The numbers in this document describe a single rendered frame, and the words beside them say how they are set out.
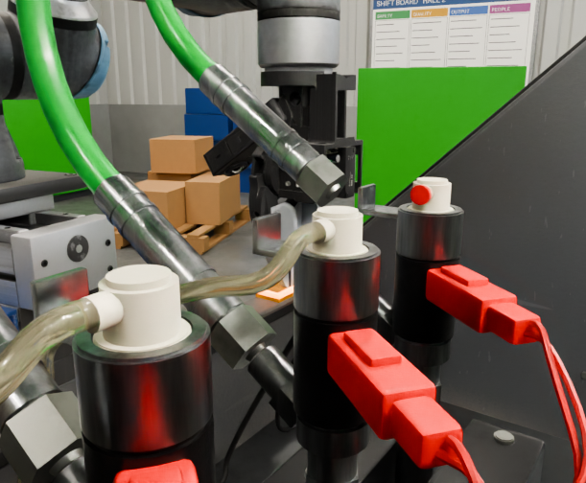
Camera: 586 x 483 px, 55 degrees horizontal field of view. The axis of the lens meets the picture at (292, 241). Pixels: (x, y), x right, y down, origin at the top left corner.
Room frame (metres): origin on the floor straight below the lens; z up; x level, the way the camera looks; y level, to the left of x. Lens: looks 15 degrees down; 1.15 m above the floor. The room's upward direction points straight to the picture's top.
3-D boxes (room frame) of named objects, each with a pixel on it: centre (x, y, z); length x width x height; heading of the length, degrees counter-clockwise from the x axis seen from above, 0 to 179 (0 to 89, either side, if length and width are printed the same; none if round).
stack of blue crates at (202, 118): (6.92, 0.65, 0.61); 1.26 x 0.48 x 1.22; 65
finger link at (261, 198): (0.54, 0.02, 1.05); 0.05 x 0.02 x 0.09; 145
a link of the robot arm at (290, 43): (0.55, -0.01, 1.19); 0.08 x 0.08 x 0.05
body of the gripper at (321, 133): (0.54, -0.01, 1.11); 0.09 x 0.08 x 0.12; 55
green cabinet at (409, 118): (3.84, -0.98, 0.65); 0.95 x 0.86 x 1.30; 73
